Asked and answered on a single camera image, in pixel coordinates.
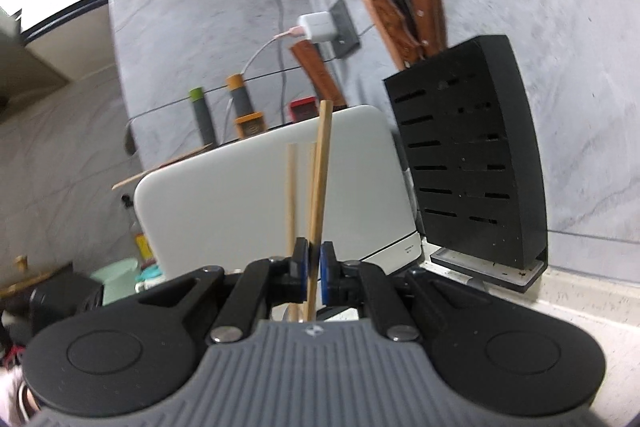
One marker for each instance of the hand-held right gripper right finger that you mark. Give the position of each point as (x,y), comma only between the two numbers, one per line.
(328,269)

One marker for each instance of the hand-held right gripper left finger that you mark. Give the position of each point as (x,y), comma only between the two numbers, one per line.
(301,267)

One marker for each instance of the wooden chopstick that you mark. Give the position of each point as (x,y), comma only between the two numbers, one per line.
(310,167)
(291,197)
(320,182)

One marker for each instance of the white countertop appliance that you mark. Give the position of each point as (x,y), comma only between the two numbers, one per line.
(225,207)

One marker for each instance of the red and black block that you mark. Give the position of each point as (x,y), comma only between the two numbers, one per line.
(303,109)

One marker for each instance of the bottle with yellow label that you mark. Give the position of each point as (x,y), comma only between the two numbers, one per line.
(142,242)

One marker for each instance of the thin wooden board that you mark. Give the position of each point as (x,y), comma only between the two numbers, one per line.
(165,164)

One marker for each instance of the grey tool with orange trim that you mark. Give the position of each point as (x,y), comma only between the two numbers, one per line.
(242,102)

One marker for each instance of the mint green container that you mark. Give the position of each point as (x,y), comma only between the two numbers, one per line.
(117,282)

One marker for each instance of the black knife block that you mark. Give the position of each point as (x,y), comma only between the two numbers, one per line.
(520,132)

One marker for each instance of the white charger plug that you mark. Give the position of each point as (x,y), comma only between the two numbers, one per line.
(320,27)

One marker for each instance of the grey wall socket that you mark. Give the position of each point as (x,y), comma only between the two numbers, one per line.
(350,37)

